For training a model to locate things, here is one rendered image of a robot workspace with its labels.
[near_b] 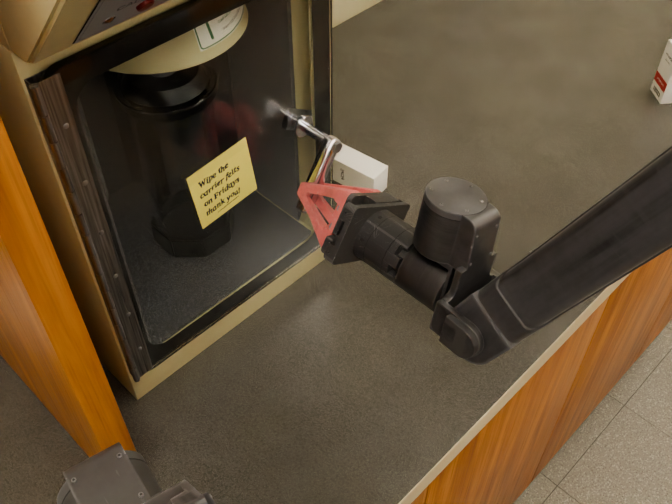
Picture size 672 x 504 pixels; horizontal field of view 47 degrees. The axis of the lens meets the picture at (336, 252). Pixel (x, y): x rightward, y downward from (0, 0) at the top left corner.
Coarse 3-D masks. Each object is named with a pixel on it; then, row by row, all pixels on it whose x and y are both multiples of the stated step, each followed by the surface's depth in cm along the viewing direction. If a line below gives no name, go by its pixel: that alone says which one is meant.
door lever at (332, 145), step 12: (300, 120) 81; (312, 120) 82; (300, 132) 82; (312, 132) 81; (324, 132) 81; (324, 144) 80; (336, 144) 79; (324, 156) 80; (312, 168) 81; (324, 168) 80; (312, 180) 81; (324, 180) 82; (300, 204) 82
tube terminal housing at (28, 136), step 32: (0, 32) 53; (0, 64) 57; (32, 64) 56; (0, 96) 62; (32, 128) 60; (32, 160) 65; (32, 192) 72; (64, 192) 65; (64, 224) 69; (64, 256) 76; (320, 256) 103; (96, 288) 74; (96, 320) 82; (224, 320) 94; (96, 352) 91; (192, 352) 92; (128, 384) 88
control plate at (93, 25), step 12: (108, 0) 48; (120, 0) 50; (132, 0) 52; (144, 0) 53; (156, 0) 56; (168, 0) 58; (96, 12) 49; (108, 12) 51; (120, 12) 53; (132, 12) 55; (84, 24) 51; (96, 24) 52; (108, 24) 54; (84, 36) 53
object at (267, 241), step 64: (192, 0) 63; (256, 0) 67; (320, 0) 73; (64, 64) 57; (128, 64) 61; (192, 64) 66; (256, 64) 72; (320, 64) 79; (128, 128) 65; (192, 128) 70; (256, 128) 77; (320, 128) 85; (128, 192) 69; (256, 192) 82; (128, 256) 73; (192, 256) 80; (256, 256) 89; (192, 320) 87
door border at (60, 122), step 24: (48, 96) 57; (48, 120) 58; (72, 120) 60; (72, 144) 61; (72, 168) 62; (96, 192) 66; (96, 216) 67; (96, 240) 69; (96, 264) 70; (120, 264) 73; (120, 288) 75; (120, 312) 77; (120, 336) 78; (144, 360) 84
